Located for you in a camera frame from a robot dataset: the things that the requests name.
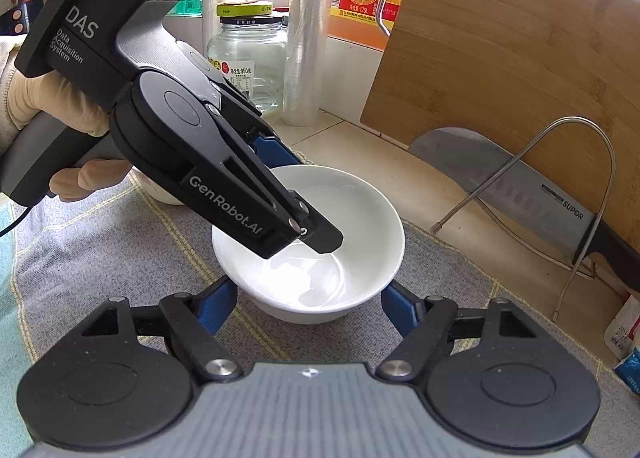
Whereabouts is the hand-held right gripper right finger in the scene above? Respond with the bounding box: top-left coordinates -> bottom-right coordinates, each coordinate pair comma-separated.
375,280 -> 538,381

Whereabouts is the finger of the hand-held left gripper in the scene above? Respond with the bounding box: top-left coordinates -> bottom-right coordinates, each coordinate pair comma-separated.
207,88 -> 343,255
252,132 -> 308,169

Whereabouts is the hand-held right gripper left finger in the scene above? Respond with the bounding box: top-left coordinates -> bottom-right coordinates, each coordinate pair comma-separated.
82,275 -> 246,381

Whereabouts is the white pink floral bowl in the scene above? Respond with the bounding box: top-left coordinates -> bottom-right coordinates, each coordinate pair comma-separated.
211,165 -> 406,325
132,168 -> 187,206

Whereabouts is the person's left forearm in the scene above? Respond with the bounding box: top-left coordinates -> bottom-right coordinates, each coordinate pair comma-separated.
0,35 -> 23,161

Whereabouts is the person's left hand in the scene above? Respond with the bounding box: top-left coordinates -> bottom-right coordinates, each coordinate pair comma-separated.
12,72 -> 132,203

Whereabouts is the glass jar with black lid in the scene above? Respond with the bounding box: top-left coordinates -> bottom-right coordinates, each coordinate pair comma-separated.
207,2 -> 291,115

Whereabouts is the roll of plastic wrap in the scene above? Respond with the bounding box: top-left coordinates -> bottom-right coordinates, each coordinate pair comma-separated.
282,0 -> 332,127

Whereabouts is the grey checked table cloth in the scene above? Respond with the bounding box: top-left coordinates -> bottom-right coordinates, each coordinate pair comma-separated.
0,148 -> 640,458

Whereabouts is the blue white salt bag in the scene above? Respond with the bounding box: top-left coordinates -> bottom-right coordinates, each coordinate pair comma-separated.
602,293 -> 640,389

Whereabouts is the bamboo cutting board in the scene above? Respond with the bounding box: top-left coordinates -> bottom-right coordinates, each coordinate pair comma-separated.
360,0 -> 640,203

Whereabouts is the black cable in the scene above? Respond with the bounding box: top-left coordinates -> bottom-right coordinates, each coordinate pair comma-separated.
0,203 -> 32,239

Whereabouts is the black handled cleaver knife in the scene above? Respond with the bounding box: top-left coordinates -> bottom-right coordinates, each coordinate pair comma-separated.
410,127 -> 640,291

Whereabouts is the metal wire rack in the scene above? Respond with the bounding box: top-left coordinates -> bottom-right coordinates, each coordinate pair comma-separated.
432,117 -> 616,321

